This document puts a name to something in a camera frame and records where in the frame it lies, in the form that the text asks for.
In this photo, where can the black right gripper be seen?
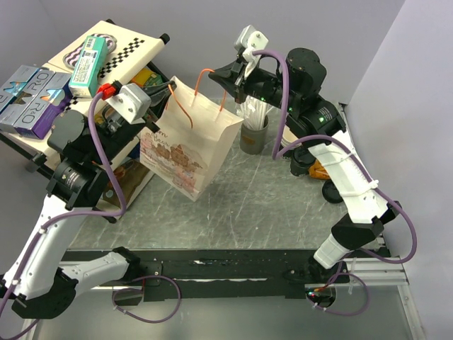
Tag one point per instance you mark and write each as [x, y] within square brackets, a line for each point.
[229, 78]

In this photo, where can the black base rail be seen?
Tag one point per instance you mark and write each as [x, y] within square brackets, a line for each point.
[221, 273]

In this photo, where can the teal product box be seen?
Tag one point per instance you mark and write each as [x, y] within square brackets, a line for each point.
[84, 79]

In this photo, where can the stack of paper cups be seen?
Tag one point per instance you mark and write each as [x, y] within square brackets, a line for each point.
[287, 137]

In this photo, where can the brown paper takeout bag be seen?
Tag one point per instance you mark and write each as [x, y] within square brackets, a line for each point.
[194, 139]

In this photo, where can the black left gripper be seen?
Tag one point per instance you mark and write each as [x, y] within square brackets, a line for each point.
[160, 90]

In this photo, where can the black paper coffee cup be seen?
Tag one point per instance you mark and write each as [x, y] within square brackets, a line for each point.
[301, 161]

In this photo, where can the orange green box upper right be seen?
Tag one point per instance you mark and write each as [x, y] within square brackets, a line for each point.
[147, 77]

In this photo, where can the cream tiered display shelf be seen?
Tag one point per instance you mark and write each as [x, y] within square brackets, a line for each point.
[79, 180]

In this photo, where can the orange potato chips bag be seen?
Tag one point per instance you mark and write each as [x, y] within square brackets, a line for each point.
[317, 171]

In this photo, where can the grey straw holder cup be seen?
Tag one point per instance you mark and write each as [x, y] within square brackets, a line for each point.
[253, 141]

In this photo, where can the silver R+O box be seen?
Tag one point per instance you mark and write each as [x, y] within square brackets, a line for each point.
[18, 91]

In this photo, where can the white wrapped straws bundle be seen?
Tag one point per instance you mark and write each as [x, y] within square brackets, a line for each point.
[253, 111]

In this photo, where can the purple R+O box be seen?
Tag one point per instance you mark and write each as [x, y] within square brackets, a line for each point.
[37, 119]

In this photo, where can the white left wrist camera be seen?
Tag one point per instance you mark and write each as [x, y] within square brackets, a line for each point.
[127, 104]

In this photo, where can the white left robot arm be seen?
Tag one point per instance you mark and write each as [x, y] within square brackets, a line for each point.
[37, 285]

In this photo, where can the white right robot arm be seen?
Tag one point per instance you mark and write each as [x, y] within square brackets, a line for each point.
[322, 133]

